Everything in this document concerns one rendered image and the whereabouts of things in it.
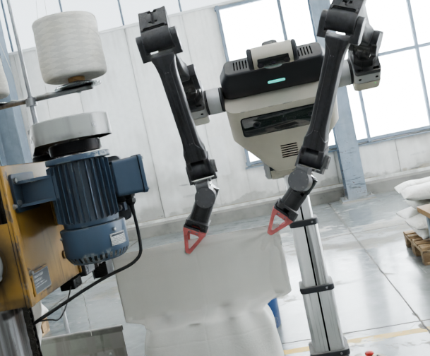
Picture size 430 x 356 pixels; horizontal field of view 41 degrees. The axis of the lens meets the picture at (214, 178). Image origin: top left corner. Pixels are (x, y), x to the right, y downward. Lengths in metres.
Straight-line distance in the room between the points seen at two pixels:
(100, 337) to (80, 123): 1.04
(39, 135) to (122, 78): 8.70
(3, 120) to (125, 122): 2.07
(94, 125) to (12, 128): 9.07
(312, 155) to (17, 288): 0.84
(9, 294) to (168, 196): 8.57
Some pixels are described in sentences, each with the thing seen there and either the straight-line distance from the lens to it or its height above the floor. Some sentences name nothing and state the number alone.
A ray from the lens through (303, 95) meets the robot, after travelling 1.97.
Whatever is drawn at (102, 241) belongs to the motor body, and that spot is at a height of 1.13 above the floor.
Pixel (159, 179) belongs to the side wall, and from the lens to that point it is 9.85.
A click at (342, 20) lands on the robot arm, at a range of 1.51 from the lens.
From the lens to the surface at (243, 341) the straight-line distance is 1.65.
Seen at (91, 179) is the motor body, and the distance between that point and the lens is 1.32.
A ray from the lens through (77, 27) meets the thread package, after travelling 1.49.
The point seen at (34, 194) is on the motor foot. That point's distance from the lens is 1.36.
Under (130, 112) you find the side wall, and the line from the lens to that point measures 9.94.
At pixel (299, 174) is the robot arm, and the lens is 1.55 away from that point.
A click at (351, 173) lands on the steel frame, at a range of 9.27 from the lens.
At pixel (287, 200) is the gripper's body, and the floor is 1.10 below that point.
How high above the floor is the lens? 1.28
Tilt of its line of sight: 3 degrees down
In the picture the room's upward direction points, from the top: 12 degrees counter-clockwise
